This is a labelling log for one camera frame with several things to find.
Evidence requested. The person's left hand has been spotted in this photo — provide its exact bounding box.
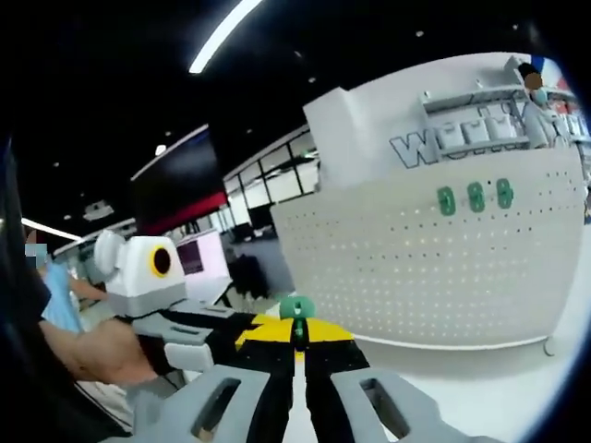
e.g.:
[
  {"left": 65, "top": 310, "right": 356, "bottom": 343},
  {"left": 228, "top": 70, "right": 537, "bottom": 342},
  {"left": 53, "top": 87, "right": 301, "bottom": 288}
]
[{"left": 86, "top": 317, "right": 157, "bottom": 388}]

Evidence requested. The black office chair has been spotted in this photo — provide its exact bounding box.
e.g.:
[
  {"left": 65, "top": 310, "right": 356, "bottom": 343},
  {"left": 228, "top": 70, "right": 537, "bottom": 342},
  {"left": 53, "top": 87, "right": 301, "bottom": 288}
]
[{"left": 228, "top": 251, "right": 271, "bottom": 301}]

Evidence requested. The white kiosk with purple screen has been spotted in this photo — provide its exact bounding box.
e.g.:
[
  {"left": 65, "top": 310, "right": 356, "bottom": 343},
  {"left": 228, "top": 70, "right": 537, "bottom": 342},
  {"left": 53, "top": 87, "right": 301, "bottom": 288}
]
[{"left": 175, "top": 228, "right": 232, "bottom": 305}]

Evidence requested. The person's dark clothing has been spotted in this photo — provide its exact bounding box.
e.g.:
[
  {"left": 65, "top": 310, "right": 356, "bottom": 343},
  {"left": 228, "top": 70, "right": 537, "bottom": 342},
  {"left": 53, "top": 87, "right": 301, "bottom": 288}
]
[{"left": 0, "top": 138, "right": 135, "bottom": 443}]

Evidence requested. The short ceiling light strip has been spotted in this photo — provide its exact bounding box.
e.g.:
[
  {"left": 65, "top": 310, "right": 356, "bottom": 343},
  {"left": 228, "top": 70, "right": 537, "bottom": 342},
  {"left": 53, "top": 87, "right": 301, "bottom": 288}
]
[{"left": 20, "top": 216, "right": 83, "bottom": 242}]

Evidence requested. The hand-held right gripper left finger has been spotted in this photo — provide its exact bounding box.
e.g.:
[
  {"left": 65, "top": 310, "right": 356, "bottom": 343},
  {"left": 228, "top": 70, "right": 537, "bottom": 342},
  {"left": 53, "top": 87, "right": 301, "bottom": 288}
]
[{"left": 133, "top": 316, "right": 296, "bottom": 443}]

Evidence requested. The large dark wall screen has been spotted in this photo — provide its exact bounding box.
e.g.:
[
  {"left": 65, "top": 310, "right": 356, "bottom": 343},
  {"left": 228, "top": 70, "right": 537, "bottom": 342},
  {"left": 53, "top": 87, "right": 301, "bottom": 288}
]
[{"left": 130, "top": 124, "right": 230, "bottom": 236}]

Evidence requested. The white perforated mounting plate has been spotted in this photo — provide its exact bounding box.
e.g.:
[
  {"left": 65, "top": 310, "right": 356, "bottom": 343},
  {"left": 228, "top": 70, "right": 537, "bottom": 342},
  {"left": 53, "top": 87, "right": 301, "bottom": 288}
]
[{"left": 269, "top": 142, "right": 587, "bottom": 357}]

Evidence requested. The white storage rack with bins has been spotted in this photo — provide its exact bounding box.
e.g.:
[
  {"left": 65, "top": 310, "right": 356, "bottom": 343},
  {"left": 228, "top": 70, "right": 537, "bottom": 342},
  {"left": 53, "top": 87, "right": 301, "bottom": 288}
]
[{"left": 549, "top": 87, "right": 591, "bottom": 139}]

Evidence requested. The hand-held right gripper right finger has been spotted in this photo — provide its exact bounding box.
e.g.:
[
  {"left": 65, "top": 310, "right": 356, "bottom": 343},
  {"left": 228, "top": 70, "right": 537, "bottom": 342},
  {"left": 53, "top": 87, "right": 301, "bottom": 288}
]
[{"left": 302, "top": 318, "right": 500, "bottom": 443}]

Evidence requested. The long ceiling light strip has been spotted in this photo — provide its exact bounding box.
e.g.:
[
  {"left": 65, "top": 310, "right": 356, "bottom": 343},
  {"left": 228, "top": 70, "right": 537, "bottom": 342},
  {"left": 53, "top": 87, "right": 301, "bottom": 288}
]
[{"left": 188, "top": 0, "right": 264, "bottom": 74}]

